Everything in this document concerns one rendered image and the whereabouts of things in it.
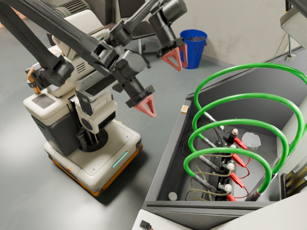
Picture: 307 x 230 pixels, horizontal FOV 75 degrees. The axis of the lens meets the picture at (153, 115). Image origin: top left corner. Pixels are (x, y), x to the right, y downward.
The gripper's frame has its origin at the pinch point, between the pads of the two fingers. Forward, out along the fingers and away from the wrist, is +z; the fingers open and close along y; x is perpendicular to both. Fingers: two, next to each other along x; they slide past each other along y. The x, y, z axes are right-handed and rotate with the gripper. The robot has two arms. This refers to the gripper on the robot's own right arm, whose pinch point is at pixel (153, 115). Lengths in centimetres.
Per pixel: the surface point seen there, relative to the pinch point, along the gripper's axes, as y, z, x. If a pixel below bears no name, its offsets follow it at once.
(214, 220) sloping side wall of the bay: 14.2, 30.7, -14.7
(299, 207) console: 39.6, 18.7, -15.5
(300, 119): 34.4, 21.2, 14.3
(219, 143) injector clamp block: -3.3, 32.2, 22.1
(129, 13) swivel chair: -162, -90, 186
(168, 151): -17.5, 21.9, 7.0
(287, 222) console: 37.5, 20.5, -17.4
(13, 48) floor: -335, -175, 84
